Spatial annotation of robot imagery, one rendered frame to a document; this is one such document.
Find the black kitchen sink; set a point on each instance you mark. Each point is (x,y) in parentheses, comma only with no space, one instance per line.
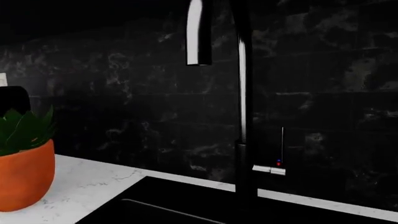
(192,205)

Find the black gooseneck kitchen faucet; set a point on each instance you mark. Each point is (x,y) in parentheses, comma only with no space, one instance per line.
(245,93)

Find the green leafy plant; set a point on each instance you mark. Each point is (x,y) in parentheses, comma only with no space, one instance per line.
(25,130)

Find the black rounded appliance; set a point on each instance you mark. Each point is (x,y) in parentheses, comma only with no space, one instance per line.
(14,99)

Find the orange terracotta plant pot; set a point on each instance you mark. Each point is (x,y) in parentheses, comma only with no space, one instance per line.
(25,177)

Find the white wall outlet plate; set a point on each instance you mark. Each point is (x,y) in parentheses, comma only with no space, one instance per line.
(2,79)

